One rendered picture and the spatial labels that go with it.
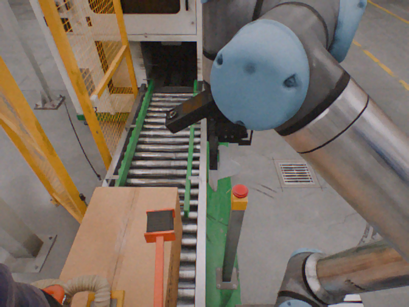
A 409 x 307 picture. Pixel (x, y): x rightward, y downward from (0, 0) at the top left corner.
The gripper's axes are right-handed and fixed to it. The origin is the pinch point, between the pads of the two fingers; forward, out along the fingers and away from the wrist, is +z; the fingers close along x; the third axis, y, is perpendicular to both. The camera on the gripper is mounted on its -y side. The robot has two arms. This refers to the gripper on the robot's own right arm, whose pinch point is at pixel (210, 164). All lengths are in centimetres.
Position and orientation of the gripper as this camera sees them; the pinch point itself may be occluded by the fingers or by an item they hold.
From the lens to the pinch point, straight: 54.3
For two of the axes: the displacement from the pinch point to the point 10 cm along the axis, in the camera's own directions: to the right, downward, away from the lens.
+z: 0.0, 7.2, 7.0
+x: -0.1, -7.0, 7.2
